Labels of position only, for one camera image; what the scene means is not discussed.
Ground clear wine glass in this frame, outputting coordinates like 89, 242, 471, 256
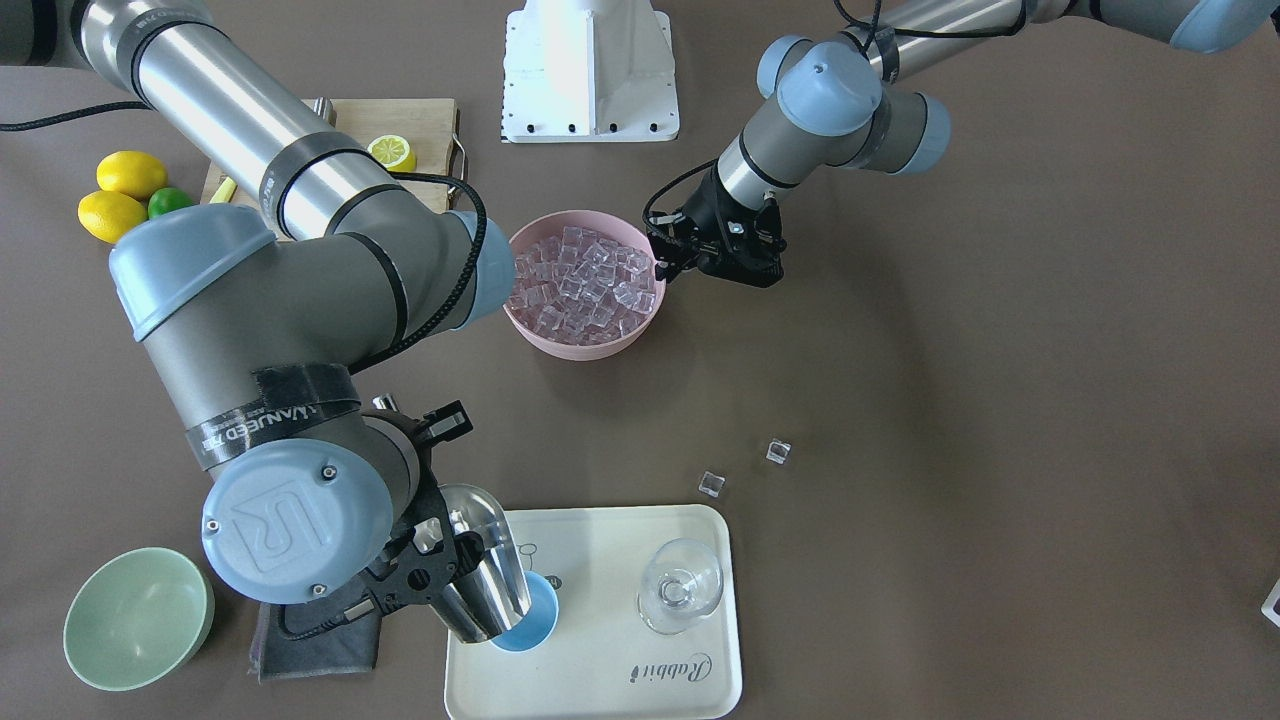
637, 538, 724, 635

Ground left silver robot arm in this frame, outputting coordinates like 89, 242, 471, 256
644, 1, 1277, 288

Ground pink bowl of ice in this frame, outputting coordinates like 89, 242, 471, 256
504, 210, 666, 361

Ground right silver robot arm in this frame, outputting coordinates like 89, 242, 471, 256
3, 1, 530, 642

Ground yellow lemon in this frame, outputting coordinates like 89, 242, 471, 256
95, 150, 169, 201
77, 190, 148, 245

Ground steel ice scoop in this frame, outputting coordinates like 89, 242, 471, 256
372, 395, 532, 644

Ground dark grey folded cloth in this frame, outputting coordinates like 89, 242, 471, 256
250, 603, 383, 682

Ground cream serving tray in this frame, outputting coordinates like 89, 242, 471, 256
444, 503, 742, 719

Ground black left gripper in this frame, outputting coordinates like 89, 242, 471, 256
643, 165, 787, 288

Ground wooden cutting board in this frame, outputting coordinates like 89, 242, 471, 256
200, 97, 466, 241

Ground half lemon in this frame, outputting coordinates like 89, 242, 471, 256
366, 135, 417, 173

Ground clear ice cube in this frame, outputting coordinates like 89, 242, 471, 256
698, 471, 726, 498
765, 438, 794, 466

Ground light blue cup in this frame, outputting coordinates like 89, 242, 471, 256
490, 570, 559, 653

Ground steel muddler black tip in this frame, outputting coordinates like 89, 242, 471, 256
311, 97, 337, 127

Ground green bowl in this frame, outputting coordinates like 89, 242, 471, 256
61, 547, 215, 692

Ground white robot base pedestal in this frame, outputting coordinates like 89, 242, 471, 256
500, 1, 681, 143

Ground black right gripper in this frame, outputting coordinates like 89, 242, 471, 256
275, 401, 486, 641

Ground green lime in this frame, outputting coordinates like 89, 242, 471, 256
147, 186, 197, 219

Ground yellow plastic knife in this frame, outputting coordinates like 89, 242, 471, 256
207, 176, 238, 204

